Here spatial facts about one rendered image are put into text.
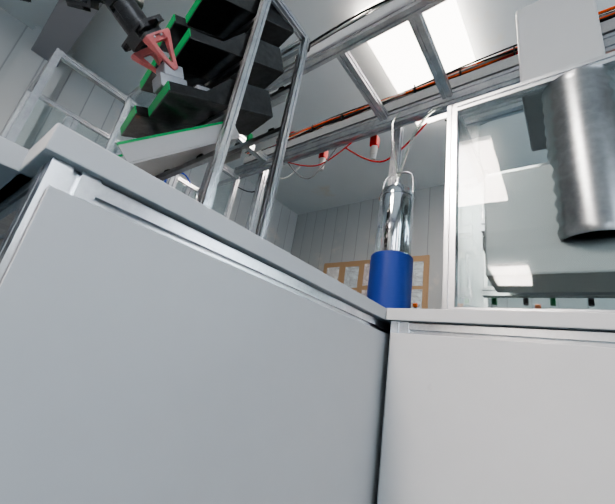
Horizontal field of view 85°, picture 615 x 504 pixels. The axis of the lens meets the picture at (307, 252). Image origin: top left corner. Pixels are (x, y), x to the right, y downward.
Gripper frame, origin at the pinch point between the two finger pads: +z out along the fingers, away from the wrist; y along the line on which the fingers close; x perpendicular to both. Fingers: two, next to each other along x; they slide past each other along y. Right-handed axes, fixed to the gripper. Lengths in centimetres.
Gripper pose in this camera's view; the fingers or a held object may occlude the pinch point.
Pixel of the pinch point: (169, 70)
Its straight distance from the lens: 93.4
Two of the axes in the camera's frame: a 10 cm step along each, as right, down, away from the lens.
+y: -7.3, 1.2, 6.7
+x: -4.4, 6.6, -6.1
